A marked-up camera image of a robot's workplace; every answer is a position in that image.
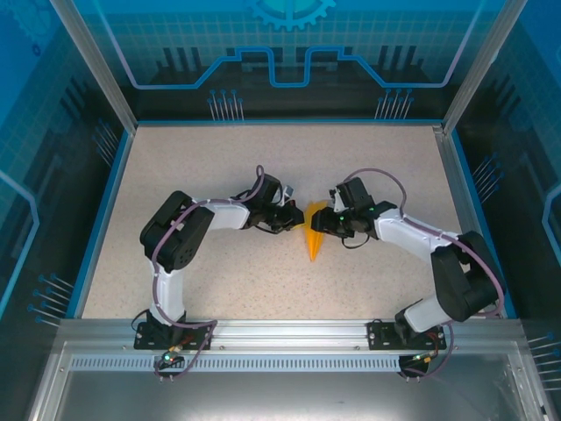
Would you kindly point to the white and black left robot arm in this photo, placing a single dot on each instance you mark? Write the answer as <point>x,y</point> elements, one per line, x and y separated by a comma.
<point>175,232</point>

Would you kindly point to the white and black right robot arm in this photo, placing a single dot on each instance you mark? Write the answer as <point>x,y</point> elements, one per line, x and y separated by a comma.
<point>469,272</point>

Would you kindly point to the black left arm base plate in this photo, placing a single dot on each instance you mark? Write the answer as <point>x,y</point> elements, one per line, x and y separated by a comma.
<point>144,342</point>

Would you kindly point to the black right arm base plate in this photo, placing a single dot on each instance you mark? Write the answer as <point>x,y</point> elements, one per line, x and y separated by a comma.
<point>379,337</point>

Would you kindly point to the aluminium mounting rail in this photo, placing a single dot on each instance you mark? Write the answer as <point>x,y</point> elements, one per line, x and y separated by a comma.
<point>285,335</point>

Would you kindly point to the aluminium frame post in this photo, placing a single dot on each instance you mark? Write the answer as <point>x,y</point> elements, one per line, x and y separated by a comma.
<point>97,66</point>
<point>473,66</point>

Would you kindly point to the aluminium side rail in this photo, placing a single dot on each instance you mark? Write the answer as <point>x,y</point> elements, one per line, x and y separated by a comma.
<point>456,175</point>

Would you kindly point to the grey metal sheet platform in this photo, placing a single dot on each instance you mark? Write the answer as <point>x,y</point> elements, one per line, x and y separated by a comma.
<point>285,399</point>

